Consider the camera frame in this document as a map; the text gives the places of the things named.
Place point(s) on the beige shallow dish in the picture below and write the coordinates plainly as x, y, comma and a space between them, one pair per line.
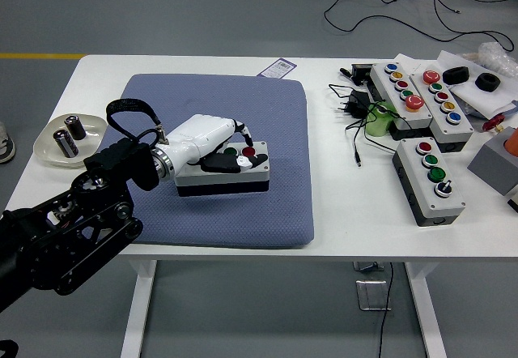
45, 147

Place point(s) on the white paper sheet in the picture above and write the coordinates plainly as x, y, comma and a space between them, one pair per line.
477, 101

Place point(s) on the orange object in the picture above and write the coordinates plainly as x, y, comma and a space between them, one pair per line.
513, 142

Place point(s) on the clear bubble wrap bag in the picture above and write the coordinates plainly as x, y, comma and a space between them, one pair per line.
495, 56

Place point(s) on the grey four-button control box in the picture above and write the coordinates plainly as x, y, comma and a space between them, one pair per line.
226, 181
421, 188

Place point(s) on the purple barcode label card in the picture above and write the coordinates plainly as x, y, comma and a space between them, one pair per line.
277, 68

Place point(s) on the grey white shoe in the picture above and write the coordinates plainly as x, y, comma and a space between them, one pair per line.
6, 145

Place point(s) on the green plastic piece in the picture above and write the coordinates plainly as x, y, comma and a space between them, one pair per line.
376, 125

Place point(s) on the grey block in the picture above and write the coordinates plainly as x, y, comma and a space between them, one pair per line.
491, 167

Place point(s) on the small black box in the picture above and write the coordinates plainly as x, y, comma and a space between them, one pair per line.
360, 72

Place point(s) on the dark metal cylinder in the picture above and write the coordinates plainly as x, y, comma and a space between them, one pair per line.
76, 127
64, 143

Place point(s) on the metal floor plate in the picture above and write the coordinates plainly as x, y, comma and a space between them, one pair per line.
370, 295

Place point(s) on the blue-grey padded mat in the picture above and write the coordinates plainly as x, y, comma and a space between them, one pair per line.
251, 212

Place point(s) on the five-button box red mushroom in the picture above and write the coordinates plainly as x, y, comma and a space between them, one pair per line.
455, 131
388, 86

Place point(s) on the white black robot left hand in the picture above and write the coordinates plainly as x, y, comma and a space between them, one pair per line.
202, 135

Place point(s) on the black power adapter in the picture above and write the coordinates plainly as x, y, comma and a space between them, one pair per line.
356, 101

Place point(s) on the white table leg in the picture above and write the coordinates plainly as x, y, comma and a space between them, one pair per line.
137, 305
425, 305

